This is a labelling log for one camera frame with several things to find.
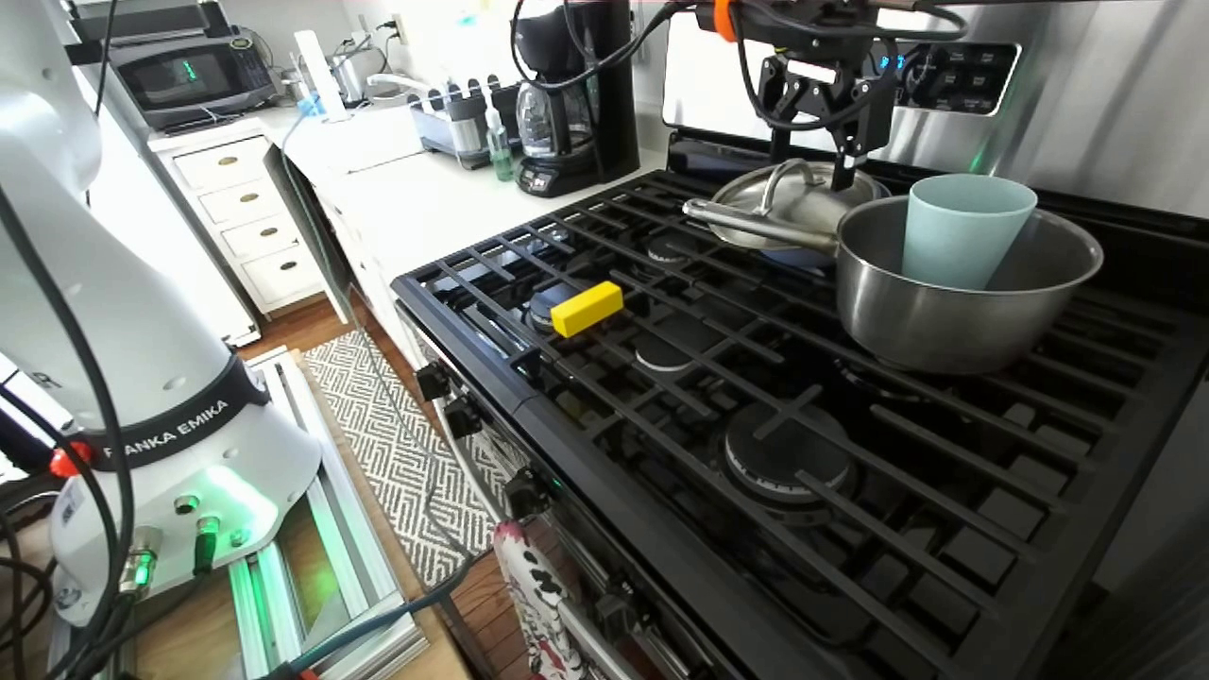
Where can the black gas stove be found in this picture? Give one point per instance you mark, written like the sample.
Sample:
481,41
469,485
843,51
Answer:
606,430

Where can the black countertop oven appliance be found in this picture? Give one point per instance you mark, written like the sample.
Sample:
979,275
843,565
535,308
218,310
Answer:
189,81

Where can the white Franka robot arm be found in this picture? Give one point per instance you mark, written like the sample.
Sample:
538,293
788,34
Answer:
125,314

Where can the grey patterned rug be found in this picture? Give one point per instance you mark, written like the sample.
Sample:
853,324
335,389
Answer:
392,456

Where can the black burner cap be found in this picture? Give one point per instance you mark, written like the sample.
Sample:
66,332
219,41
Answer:
788,456
678,340
668,248

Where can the silver pot lid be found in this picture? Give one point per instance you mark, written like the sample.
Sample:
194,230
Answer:
788,201

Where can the teal plastic cup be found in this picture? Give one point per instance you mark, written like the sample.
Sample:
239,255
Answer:
966,233

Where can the black coffee maker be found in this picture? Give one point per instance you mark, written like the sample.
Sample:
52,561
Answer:
606,119

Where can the black dishwasher panel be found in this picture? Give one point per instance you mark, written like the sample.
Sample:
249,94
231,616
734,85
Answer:
316,233

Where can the yellow rectangular block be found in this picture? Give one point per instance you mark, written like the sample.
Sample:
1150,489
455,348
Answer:
587,310

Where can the white drawer cabinet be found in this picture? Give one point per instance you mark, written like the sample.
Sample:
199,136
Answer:
239,209

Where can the glass coffee carafe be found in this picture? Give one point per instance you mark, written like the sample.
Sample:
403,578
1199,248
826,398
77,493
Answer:
548,126

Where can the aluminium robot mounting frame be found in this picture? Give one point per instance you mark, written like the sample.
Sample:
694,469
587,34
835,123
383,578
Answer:
358,568

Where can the black stove knob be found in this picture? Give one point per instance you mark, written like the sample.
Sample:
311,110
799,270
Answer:
462,418
435,381
527,493

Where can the dark countertop organizer bin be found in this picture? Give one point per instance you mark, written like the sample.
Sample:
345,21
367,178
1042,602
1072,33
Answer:
451,126

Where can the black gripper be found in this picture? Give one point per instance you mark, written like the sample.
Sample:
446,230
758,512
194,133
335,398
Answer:
834,33

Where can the white paper roll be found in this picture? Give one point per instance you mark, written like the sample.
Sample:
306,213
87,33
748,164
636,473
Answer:
320,76

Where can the patterned dish towel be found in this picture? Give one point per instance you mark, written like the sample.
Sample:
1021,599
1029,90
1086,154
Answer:
540,611

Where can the soap pump bottle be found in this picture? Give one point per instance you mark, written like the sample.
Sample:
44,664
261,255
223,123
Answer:
501,149

